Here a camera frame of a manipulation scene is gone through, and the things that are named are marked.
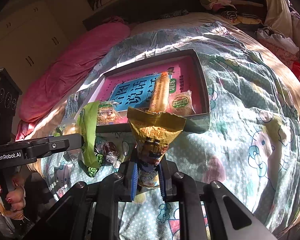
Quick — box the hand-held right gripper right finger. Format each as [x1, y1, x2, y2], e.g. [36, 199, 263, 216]
[158, 156, 278, 240]

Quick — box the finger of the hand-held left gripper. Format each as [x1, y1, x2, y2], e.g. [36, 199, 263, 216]
[25, 133, 85, 159]

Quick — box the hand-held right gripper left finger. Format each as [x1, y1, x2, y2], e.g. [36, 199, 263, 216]
[22, 152, 138, 240]

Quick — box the clear round pastry packet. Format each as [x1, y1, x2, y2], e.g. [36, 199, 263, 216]
[54, 120, 79, 137]

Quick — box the green candy packet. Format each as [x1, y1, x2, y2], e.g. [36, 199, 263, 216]
[76, 101, 101, 169]

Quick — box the dark pea snack packet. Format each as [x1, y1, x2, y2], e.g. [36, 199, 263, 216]
[85, 154, 102, 178]

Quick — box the clear brown pastry packet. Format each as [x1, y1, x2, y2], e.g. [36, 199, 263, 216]
[96, 141, 122, 167]

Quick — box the yellow clear snack packet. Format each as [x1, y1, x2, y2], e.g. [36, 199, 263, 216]
[96, 100, 129, 126]

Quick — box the dark grey cardboard box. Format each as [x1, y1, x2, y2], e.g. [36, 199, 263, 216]
[85, 49, 212, 134]

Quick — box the round biscuit packet green label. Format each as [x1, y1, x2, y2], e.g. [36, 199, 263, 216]
[168, 90, 197, 115]

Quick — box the long orange cracker packet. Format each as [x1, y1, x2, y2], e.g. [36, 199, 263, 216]
[147, 71, 171, 113]

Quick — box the person's left hand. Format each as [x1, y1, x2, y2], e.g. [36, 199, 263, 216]
[0, 174, 27, 220]

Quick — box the pink quilt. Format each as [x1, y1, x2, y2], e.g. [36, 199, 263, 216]
[15, 16, 132, 140]

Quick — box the white wardrobe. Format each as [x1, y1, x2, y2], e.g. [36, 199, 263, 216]
[0, 0, 70, 80]

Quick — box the pink book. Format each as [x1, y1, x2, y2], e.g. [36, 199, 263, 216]
[100, 56, 203, 124]

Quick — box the dark headboard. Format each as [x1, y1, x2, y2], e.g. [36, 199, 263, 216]
[82, 0, 203, 30]

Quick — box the beige bed sheet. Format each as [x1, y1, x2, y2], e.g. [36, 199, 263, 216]
[31, 11, 300, 238]

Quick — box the white black cloth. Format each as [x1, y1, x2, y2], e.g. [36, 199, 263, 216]
[255, 25, 299, 52]

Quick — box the pile of folded clothes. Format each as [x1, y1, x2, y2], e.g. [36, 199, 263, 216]
[199, 0, 265, 25]

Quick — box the beige curtain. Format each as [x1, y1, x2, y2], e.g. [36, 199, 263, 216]
[259, 0, 300, 33]

